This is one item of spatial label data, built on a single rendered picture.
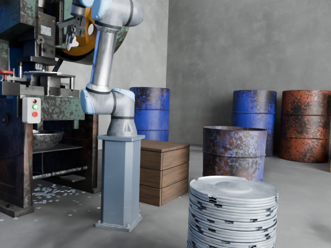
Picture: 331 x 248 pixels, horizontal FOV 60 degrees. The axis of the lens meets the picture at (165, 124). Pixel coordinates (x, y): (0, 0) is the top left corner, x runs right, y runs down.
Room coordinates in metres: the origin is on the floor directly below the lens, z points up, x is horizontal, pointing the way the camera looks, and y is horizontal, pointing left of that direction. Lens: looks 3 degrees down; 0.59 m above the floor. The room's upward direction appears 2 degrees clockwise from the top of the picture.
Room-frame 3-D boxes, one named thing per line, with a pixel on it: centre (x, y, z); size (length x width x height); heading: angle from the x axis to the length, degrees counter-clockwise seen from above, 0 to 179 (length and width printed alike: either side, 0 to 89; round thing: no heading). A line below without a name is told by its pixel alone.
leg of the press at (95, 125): (2.19, 0.83, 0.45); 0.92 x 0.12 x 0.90; 57
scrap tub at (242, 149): (1.89, -0.46, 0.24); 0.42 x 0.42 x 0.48
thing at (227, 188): (0.95, -0.24, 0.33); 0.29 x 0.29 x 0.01
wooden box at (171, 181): (1.95, 0.09, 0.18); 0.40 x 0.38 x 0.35; 59
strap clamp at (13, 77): (1.75, 0.95, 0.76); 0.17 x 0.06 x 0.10; 147
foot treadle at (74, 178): (1.81, 0.74, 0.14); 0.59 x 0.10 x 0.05; 57
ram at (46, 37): (1.87, 0.82, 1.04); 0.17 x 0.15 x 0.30; 57
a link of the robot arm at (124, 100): (1.43, 0.22, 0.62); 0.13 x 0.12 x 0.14; 124
